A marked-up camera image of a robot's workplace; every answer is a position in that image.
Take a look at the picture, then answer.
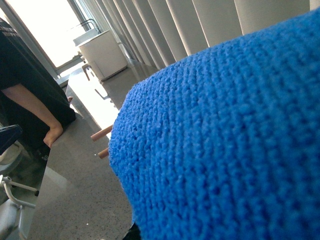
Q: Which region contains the blue microfiber cloth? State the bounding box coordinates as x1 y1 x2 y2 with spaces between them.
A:
109 9 320 240

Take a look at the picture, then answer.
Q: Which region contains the wooden rack peg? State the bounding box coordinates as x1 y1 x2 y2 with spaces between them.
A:
90 125 113 142
98 148 109 159

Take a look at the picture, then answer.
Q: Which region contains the white cylindrical bin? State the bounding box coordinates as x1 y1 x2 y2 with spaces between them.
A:
77 30 128 82

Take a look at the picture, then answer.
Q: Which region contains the white pleated curtain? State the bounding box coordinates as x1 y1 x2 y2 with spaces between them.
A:
83 0 320 69

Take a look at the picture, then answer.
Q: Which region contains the person in black shirt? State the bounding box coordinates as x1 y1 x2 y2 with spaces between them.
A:
0 19 76 161

